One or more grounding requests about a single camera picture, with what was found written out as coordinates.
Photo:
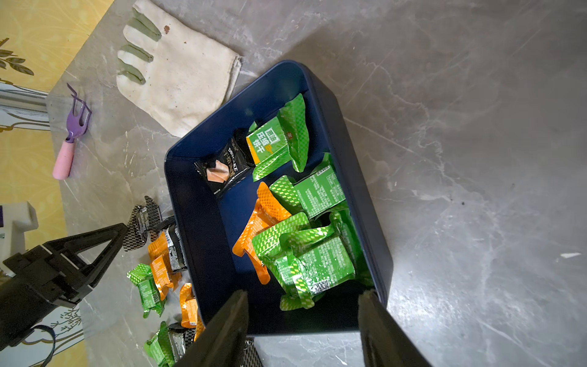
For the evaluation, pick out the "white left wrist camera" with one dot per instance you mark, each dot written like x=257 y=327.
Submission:
x=16 y=220

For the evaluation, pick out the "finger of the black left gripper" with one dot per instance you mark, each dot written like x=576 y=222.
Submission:
x=65 y=253

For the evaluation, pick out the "green cookie packet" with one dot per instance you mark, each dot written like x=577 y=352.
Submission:
x=283 y=139
x=159 y=347
x=308 y=260
x=141 y=276
x=314 y=195

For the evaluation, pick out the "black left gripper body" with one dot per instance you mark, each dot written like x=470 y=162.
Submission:
x=49 y=276

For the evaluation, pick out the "orange cookie packet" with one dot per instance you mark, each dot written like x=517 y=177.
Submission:
x=191 y=318
x=268 y=211
x=164 y=278

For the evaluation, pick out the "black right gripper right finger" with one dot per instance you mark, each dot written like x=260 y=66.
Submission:
x=383 y=341

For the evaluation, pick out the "small dark cookie packet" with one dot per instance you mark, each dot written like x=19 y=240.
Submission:
x=226 y=168

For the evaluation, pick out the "checkered black cookie packet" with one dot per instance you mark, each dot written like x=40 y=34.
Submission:
x=142 y=225

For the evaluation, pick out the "pink purple garden rake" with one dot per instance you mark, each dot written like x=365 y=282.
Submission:
x=77 y=124

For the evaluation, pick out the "white fabric garden glove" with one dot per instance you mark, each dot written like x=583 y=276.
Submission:
x=176 y=75

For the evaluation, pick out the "dark blue storage box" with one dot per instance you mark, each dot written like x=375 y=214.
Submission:
x=210 y=226

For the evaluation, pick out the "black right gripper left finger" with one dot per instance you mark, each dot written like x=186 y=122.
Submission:
x=224 y=340

